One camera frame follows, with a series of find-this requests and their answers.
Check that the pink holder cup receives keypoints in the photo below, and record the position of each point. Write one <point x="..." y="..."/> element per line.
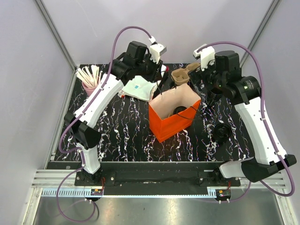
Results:
<point x="88" y="90"/>

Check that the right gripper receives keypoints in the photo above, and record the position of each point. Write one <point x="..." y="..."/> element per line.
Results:
<point x="197" y="75"/>

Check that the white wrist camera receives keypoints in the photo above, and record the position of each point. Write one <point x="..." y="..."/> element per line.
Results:
<point x="156" y="50"/>
<point x="206" y="56"/>

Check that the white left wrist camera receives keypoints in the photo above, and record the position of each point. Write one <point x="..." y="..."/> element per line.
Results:
<point x="156" y="50"/>

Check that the stack of white napkins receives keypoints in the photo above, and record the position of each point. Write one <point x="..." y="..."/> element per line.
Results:
<point x="139" y="88"/>

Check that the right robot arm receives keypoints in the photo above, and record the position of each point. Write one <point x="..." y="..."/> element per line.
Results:
<point x="221" y="75"/>

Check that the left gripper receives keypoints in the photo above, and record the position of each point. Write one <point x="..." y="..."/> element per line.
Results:
<point x="156" y="74"/>

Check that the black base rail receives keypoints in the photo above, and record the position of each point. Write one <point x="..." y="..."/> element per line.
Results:
<point x="150" y="179"/>

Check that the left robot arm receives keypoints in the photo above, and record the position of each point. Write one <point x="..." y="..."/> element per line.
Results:
<point x="138" y="60"/>

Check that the orange paper bag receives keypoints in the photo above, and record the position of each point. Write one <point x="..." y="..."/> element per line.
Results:
<point x="172" y="111"/>

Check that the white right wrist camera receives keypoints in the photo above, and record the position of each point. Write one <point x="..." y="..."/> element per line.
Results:
<point x="206" y="56"/>

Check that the black cup lid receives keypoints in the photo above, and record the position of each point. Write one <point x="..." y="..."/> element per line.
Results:
<point x="222" y="133"/>
<point x="178" y="109"/>

